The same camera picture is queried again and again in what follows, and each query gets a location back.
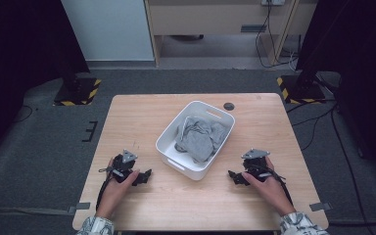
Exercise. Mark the person's left hand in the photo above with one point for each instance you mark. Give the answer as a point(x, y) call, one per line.
point(114, 196)

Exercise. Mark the grey floor strip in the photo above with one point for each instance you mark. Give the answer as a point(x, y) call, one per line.
point(29, 211)

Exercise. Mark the white plastic bin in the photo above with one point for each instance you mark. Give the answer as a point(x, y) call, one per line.
point(179, 161)

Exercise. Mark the black yellow striped stand base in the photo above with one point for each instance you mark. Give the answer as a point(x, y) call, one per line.
point(302, 88)
point(78, 91)

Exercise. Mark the round black table grommet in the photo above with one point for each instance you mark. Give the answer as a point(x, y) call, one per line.
point(228, 106)

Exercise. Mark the grey shorts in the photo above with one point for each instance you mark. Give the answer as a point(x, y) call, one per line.
point(199, 137)

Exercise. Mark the black floor tape marks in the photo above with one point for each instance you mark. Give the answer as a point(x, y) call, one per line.
point(91, 132)

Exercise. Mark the white panel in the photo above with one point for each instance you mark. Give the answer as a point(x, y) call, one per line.
point(111, 29)

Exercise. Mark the person's right hand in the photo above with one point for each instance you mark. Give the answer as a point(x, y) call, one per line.
point(271, 191)

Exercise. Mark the white power strip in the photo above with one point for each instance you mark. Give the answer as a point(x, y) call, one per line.
point(272, 2)

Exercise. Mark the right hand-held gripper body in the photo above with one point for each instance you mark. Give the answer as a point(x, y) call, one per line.
point(256, 163)

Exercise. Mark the dark curtain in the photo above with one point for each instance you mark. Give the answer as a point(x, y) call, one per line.
point(365, 65)
point(19, 49)

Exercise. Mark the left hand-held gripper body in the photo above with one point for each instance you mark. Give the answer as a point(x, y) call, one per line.
point(124, 166)

